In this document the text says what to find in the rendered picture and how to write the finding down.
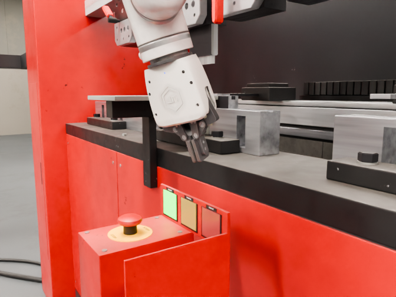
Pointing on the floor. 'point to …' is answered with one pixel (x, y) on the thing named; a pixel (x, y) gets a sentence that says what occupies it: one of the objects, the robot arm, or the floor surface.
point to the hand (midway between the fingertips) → (198, 148)
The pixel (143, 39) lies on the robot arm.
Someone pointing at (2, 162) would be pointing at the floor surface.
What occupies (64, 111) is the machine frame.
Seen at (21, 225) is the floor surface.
